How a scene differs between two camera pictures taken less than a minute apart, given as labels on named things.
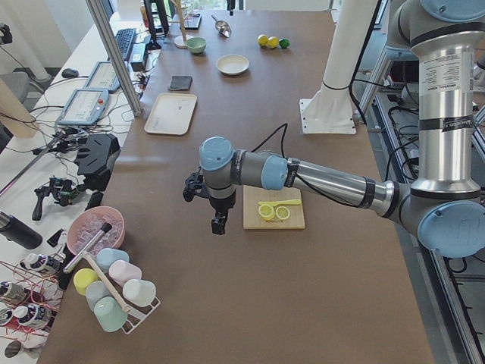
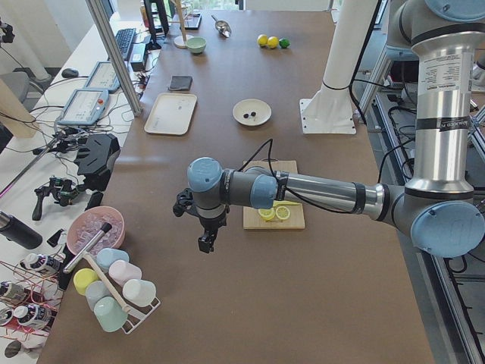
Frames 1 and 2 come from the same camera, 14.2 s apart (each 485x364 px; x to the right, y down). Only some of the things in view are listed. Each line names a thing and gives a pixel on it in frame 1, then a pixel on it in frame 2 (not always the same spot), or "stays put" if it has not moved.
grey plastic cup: [95, 290] stays put
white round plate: [232, 64] -> [262, 109]
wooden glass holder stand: [180, 40] stays put
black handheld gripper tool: [62, 189] stays put
